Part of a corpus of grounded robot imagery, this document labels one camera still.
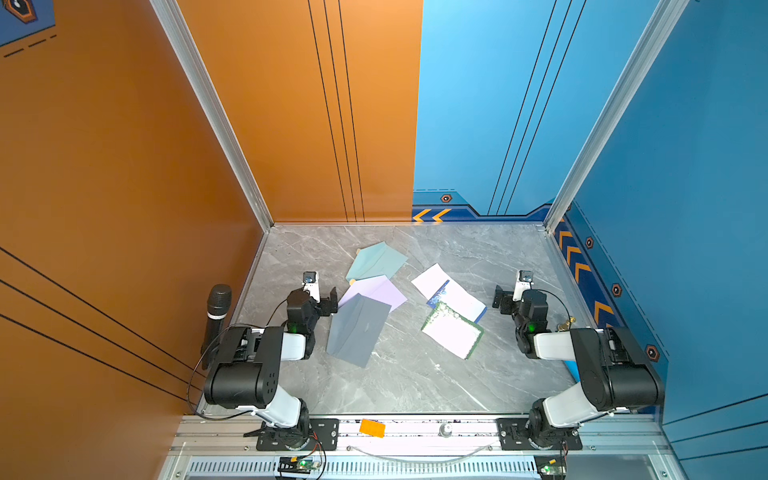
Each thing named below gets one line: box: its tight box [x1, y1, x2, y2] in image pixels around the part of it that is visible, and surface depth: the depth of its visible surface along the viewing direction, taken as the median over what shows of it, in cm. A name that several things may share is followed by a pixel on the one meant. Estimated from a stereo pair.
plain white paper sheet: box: [411, 263, 450, 301], surface depth 105 cm
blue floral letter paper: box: [426, 279, 487, 323], surface depth 99 cm
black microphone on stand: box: [201, 284, 232, 370], surface depth 64 cm
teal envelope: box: [346, 241, 409, 281], surface depth 111 cm
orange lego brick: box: [359, 419, 386, 438], surface depth 76 cm
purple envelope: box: [338, 275, 408, 313], surface depth 102 cm
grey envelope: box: [326, 293, 392, 368], surface depth 93 cm
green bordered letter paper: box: [421, 301, 484, 360], surface depth 93 cm
